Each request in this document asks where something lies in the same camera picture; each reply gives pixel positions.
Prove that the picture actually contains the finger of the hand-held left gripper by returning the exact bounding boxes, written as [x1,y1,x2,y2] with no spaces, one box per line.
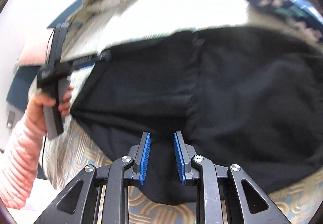
[71,50,112,68]

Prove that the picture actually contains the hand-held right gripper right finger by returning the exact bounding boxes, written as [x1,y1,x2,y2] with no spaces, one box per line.
[174,132,290,224]

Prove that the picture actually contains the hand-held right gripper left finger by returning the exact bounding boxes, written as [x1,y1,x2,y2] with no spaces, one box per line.
[34,132,151,224]

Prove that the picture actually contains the black pants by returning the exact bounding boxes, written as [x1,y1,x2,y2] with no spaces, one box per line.
[69,25,323,205]

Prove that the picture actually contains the person's left forearm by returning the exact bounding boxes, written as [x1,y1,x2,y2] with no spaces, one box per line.
[0,112,47,210]

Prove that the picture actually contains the person's left hand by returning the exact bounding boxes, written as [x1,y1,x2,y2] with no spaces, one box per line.
[26,84,75,136]

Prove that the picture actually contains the pink pillow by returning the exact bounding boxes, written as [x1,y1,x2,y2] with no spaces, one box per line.
[17,36,52,67]

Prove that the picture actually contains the bed with patterned grey sheet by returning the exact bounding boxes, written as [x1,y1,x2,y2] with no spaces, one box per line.
[28,0,323,224]

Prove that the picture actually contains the folded blue star blanket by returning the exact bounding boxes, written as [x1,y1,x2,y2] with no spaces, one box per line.
[242,0,323,45]

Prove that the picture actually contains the wall socket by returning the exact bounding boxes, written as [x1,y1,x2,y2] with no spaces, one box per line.
[6,110,16,129]

